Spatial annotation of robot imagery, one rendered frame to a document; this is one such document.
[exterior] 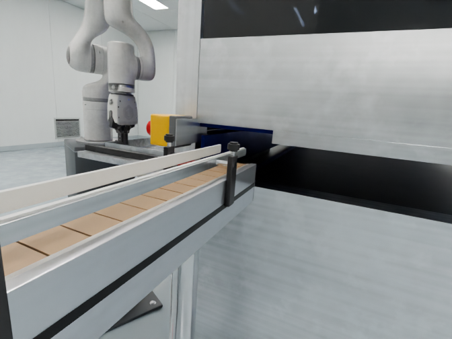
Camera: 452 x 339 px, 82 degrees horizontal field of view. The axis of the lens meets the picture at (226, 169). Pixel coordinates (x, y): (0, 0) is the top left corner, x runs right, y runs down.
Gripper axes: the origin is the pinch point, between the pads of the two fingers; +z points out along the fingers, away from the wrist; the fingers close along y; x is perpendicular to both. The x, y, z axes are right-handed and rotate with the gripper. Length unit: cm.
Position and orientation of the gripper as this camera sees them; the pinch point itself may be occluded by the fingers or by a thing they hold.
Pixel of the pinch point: (122, 138)
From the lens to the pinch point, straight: 100.9
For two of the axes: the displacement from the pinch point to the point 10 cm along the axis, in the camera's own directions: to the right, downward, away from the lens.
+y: 4.1, -1.7, 9.0
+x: -9.1, -1.5, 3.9
